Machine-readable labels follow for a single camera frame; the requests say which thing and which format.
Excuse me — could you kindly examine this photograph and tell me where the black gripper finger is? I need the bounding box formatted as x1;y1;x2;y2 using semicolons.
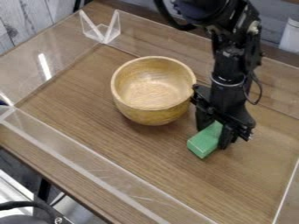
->
219;124;239;150
195;106;215;131

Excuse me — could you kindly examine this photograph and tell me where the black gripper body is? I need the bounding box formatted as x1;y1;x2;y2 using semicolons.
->
191;73;256;141

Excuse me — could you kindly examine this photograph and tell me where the green rectangular block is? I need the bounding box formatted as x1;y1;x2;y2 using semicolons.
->
187;122;223;159

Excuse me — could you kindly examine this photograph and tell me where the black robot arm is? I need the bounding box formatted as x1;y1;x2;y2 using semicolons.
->
173;0;263;149

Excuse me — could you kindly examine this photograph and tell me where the brown wooden bowl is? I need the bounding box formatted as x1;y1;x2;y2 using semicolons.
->
111;56;196;126

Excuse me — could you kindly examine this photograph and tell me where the white cylindrical container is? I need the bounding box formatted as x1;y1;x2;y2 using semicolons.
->
279;17;299;54

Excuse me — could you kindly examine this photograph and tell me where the black table leg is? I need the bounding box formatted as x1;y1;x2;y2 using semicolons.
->
37;178;52;201

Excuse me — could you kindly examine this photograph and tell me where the clear acrylic tray wall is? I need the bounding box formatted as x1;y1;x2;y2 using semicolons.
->
0;5;299;224

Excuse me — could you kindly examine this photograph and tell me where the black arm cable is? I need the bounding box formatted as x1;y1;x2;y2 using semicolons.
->
243;71;264;106

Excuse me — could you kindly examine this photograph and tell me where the clear acrylic corner bracket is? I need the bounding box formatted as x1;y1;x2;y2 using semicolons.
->
79;10;121;45

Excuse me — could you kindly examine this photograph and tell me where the black cable loop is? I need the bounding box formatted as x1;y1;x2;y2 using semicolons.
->
0;200;60;224

